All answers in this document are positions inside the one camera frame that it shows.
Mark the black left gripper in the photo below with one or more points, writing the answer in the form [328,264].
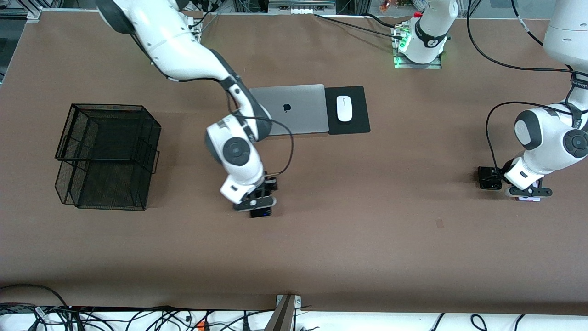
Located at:
[491,177]

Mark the white power strip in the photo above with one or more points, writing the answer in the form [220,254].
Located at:
[301,9]

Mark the aluminium frame profile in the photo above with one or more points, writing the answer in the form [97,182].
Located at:
[32,14]

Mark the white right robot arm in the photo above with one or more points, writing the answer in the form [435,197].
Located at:
[174,41]

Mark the black flip phone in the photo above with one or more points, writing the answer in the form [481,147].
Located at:
[484,184]

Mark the silver closed laptop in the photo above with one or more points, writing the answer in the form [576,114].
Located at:
[303,110]

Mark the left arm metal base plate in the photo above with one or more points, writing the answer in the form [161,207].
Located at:
[418,66]

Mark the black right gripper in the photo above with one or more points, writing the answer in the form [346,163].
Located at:
[270,184]

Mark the aluminium camera mount post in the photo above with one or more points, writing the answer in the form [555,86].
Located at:
[282,317]

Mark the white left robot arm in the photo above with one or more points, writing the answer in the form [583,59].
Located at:
[551,138]

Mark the black mouse pad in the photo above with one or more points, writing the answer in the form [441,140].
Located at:
[360,124]

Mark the lavender flip phone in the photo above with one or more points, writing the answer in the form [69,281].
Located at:
[528,199]

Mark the white computer mouse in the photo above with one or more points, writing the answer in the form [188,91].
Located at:
[344,109]

